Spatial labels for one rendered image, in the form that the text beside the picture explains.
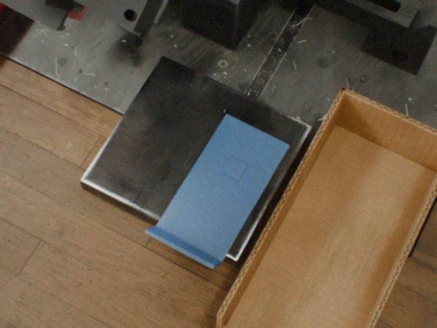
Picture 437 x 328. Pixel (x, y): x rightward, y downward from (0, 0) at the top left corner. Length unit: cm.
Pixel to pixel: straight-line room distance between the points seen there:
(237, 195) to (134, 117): 13
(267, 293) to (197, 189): 12
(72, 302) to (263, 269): 18
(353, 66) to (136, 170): 26
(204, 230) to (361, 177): 17
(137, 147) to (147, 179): 4
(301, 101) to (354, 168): 9
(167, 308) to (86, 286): 8
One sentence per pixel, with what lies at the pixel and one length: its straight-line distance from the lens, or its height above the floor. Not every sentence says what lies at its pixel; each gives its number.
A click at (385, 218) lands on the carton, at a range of 85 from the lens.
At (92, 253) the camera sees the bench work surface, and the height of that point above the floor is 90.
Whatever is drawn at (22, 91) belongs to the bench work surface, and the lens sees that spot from 92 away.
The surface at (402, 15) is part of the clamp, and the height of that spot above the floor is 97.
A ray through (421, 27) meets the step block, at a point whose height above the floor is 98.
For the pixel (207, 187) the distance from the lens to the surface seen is 82.
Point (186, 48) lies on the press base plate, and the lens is 93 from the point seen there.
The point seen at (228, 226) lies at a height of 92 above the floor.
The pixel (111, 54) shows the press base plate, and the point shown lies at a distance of 93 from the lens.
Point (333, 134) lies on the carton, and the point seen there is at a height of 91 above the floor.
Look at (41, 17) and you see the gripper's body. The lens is 70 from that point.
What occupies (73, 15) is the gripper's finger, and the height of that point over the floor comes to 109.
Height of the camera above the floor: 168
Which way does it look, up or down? 65 degrees down
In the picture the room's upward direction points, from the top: 2 degrees clockwise
